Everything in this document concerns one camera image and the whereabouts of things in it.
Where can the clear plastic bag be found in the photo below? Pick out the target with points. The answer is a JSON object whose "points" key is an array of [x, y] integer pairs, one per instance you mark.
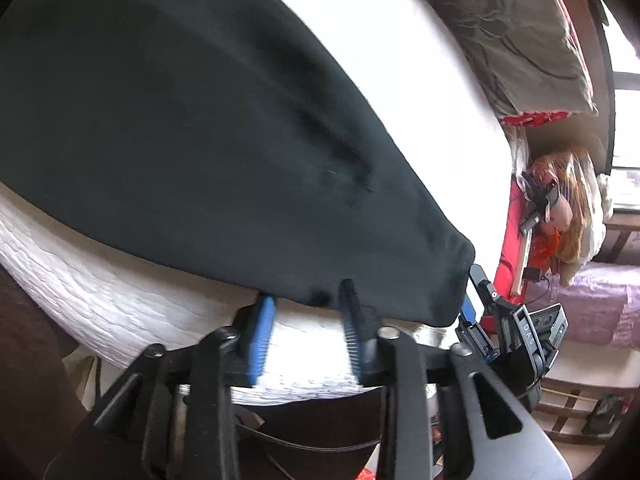
{"points": [[575, 200]]}

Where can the wooden rack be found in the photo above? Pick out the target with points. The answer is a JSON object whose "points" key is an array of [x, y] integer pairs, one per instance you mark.
{"points": [[575, 410]]}

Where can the red patterned cloth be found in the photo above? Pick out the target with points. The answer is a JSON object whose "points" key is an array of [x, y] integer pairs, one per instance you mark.
{"points": [[530, 119]]}

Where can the grey floral pillow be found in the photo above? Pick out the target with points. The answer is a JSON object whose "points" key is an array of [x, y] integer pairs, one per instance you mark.
{"points": [[505, 30]]}

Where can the black pants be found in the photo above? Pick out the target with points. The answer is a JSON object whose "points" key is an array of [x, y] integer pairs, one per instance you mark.
{"points": [[200, 110]]}

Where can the window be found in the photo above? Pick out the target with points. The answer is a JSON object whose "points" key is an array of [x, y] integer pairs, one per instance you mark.
{"points": [[627, 110]]}

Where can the dark brown cloth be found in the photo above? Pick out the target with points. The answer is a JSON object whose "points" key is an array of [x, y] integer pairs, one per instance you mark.
{"points": [[30, 360]]}

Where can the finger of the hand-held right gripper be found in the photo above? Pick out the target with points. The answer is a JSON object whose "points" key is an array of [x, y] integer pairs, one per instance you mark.
{"points": [[468, 311], [484, 287]]}

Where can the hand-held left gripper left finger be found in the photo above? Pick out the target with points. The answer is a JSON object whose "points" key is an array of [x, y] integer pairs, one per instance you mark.
{"points": [[261, 332]]}

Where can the white quilted bed cover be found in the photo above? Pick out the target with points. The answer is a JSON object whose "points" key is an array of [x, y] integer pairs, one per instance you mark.
{"points": [[425, 85]]}

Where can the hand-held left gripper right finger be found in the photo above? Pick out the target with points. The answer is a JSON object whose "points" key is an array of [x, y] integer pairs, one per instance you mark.
{"points": [[352, 330]]}

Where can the red bed sheet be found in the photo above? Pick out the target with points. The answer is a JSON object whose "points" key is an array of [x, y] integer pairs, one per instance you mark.
{"points": [[511, 230]]}

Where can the pink cloth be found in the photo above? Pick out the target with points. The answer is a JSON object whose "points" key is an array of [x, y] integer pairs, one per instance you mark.
{"points": [[595, 300]]}

